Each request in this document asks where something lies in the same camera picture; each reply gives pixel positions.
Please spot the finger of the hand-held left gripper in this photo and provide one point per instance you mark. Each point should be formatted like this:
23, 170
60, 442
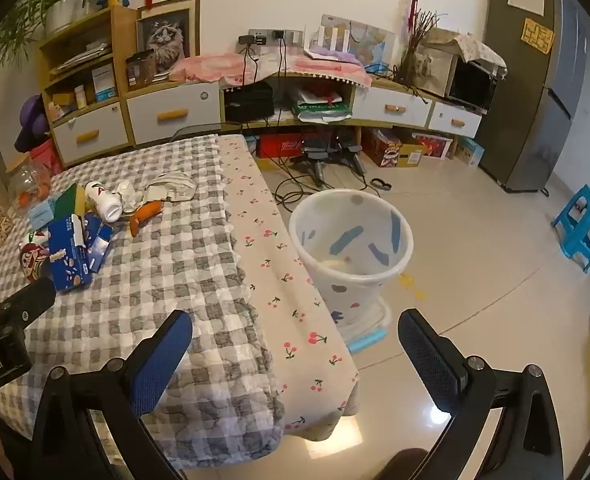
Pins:
25, 305

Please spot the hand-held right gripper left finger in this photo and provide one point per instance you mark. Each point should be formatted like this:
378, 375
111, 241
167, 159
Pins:
162, 360

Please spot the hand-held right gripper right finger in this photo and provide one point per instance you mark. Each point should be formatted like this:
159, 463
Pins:
427, 360

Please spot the large blue carton box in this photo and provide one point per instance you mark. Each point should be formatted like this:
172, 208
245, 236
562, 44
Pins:
70, 255

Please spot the green yellow sponge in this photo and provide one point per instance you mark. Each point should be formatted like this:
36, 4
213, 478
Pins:
72, 202

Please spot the white plastic bottle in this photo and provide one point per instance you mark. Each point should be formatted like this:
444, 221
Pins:
106, 202

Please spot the white plastic bin blue marks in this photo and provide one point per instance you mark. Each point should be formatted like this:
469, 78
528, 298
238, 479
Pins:
350, 240

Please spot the orange carrot toy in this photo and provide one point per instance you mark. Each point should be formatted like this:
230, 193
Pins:
142, 215

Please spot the red cartoon snack packet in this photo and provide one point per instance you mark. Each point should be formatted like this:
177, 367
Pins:
30, 260

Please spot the clear plastic storage box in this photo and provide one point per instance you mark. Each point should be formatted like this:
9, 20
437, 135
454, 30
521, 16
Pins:
370, 332

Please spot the grey checked blanket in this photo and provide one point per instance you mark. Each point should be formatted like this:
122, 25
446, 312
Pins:
175, 270

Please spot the small blue carton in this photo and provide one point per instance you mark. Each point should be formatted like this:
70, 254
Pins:
99, 242

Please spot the clear jar orange contents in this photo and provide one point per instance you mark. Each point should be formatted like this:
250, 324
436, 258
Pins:
30, 182

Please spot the red bag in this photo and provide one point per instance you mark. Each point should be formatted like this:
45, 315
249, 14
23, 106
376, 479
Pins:
47, 157

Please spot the crumpled white tissue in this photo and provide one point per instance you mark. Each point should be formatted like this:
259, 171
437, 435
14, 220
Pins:
126, 194

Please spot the blue plastic stool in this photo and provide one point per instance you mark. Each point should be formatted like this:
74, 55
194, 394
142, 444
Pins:
582, 225

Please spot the light blue white box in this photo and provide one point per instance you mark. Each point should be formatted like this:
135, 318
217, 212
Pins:
470, 152

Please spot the printed cardboard box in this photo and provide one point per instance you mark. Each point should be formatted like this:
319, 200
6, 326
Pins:
392, 150

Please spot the red white gift box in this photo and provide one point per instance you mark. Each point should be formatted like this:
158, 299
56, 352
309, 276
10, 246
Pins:
432, 145

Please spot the black handheld device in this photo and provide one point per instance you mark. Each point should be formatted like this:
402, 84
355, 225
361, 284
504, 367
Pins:
315, 157
350, 152

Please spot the white blue shelf box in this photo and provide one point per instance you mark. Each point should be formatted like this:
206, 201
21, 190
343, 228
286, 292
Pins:
104, 84

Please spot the black electronic box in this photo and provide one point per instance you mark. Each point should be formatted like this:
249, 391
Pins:
249, 102

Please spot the wooden cabinet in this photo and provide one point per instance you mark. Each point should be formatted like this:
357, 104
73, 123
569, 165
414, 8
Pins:
120, 50

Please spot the green white bag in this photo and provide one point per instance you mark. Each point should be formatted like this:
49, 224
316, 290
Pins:
320, 107

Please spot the black microwave oven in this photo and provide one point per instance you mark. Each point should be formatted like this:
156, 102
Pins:
472, 85

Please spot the potted green plant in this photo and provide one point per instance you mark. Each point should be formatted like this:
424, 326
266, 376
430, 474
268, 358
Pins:
62, 10

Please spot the beige canvas box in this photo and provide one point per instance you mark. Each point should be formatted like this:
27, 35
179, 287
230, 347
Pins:
427, 70

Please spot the grey refrigerator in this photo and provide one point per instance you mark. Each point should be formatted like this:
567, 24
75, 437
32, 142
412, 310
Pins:
525, 85

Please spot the pink cloth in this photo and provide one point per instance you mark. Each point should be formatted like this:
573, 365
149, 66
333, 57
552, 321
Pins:
210, 67

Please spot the framed cat picture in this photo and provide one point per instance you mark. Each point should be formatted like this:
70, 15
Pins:
167, 35

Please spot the floral cloth cover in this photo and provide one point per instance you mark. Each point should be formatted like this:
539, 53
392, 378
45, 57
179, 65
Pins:
470, 45

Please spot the dried twig bunch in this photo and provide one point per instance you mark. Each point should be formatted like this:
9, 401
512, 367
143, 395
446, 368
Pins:
417, 35

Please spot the white router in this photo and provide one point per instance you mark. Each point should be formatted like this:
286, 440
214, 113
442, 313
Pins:
332, 40

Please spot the yellow paper note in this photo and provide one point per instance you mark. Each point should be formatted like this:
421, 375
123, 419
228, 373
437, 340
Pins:
539, 35

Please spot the wall power strip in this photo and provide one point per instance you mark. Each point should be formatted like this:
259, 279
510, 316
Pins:
275, 36

